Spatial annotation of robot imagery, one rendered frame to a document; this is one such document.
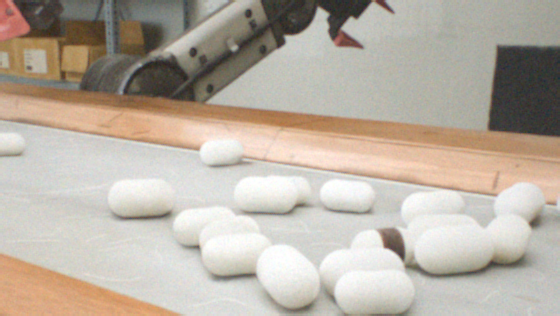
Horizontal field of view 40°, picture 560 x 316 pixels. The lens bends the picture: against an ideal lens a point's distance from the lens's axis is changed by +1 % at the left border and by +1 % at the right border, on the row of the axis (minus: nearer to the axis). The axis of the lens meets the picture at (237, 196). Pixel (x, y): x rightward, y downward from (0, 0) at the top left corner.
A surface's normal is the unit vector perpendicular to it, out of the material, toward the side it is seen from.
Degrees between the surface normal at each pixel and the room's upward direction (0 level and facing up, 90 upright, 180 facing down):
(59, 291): 0
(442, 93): 90
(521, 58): 86
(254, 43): 90
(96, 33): 105
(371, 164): 45
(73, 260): 0
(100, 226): 0
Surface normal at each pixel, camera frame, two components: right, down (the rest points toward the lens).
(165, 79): 0.62, 0.18
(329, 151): -0.45, -0.55
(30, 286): 0.00, -0.97
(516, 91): -0.68, 0.11
